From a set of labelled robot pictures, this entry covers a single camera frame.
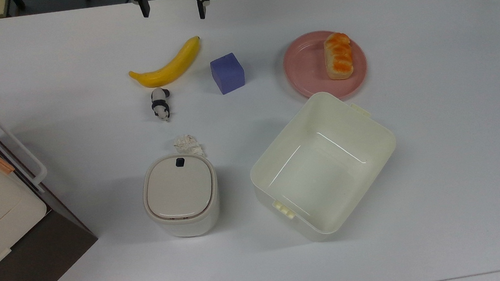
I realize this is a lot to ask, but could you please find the orange glazed bread loaf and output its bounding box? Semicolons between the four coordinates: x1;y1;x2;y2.
322;31;356;82

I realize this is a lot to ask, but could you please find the yellow banana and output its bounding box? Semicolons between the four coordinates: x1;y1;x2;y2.
126;36;205;90

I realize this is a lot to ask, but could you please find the purple cube block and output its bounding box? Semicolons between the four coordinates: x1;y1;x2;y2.
209;51;247;96

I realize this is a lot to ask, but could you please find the small panda toy figure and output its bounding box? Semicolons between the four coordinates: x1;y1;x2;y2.
149;86;174;124

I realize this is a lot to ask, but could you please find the crumpled white paper ball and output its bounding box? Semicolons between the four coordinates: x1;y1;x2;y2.
173;133;207;161

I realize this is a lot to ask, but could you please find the pink round plate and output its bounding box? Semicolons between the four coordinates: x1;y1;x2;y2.
280;27;371;105

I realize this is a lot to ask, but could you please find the cream lidded trash bin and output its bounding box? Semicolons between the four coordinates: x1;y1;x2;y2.
139;150;224;242

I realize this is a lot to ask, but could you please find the cream plastic storage box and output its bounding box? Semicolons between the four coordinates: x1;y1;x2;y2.
242;85;406;249

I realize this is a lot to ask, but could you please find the dark brown drawer unit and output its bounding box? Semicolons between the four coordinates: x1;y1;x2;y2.
0;90;102;281

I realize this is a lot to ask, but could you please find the white drawer handle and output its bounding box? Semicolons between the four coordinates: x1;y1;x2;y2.
0;114;49;191

